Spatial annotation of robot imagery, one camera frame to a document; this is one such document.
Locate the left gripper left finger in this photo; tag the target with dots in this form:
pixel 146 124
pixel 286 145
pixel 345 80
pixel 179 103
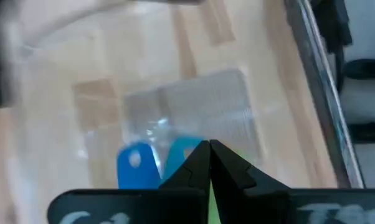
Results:
pixel 187 180

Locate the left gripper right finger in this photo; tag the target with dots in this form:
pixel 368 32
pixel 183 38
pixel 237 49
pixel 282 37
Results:
pixel 234 180

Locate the teal measuring cup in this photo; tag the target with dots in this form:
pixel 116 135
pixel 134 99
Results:
pixel 175 161

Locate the green measuring cup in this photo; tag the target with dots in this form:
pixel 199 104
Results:
pixel 214 211

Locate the blue measuring cup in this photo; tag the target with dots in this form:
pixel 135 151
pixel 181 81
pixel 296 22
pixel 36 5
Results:
pixel 144 174

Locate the clear plastic basket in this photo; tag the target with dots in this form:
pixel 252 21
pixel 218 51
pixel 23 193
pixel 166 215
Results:
pixel 206 105

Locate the black aluminium rig frame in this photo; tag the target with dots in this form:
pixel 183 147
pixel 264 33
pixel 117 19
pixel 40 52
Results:
pixel 324 93

